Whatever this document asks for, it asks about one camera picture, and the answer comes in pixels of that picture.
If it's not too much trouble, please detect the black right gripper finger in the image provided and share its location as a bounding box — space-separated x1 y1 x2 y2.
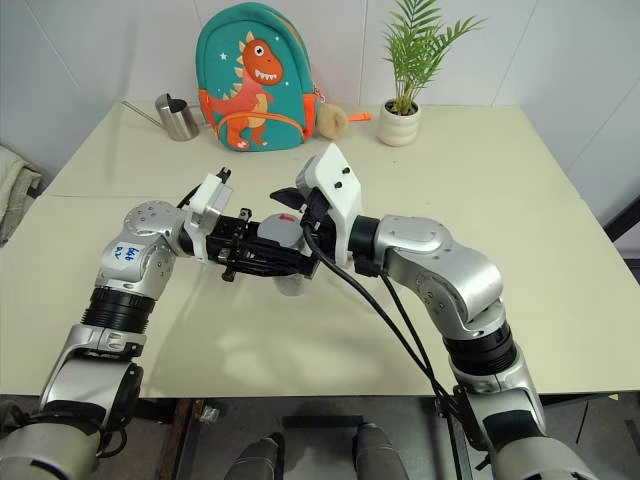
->
269 187 308 212

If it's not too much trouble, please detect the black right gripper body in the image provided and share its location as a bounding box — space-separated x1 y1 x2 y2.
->
297 185 347 262

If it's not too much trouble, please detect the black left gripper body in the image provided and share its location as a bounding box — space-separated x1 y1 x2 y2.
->
206 207 252 284

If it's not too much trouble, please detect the grey jar lid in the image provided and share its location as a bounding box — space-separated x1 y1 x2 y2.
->
256 211 307 250

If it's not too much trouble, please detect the clear plastic jar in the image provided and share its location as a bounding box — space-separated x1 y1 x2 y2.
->
274 272 307 298

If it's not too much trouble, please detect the beige plush ball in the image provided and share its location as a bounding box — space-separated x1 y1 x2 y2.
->
316 101 352 139

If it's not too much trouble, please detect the teal dinosaur backpack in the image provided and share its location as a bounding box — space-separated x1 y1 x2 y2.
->
195 9 329 154

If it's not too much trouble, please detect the white ribbed plant pot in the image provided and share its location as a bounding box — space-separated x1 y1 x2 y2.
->
377 98 423 148

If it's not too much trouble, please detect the steel watering can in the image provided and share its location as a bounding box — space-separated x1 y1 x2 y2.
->
121 92 204 143

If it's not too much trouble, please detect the green palm plant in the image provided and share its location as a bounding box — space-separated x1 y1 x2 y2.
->
382 0 487 114

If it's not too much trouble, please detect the grey white cloth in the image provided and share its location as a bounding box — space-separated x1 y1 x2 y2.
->
0 144 44 247

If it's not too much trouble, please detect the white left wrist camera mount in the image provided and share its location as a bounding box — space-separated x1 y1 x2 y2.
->
183 167 235 264

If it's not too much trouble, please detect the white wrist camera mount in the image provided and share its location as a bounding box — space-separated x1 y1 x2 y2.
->
183 167 235 264
294 142 365 267

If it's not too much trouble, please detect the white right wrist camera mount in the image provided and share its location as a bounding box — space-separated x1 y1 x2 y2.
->
294 142 365 267

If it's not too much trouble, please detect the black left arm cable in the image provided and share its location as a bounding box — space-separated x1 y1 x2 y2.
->
175 185 202 209

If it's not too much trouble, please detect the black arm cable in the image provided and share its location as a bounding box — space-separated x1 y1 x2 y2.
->
355 257 496 480
175 185 202 209
301 217 454 404

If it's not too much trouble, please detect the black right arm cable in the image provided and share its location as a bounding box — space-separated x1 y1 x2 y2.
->
355 257 496 480
301 217 454 404

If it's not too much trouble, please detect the black frame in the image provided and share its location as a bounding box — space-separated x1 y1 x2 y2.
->
601 191 640 282

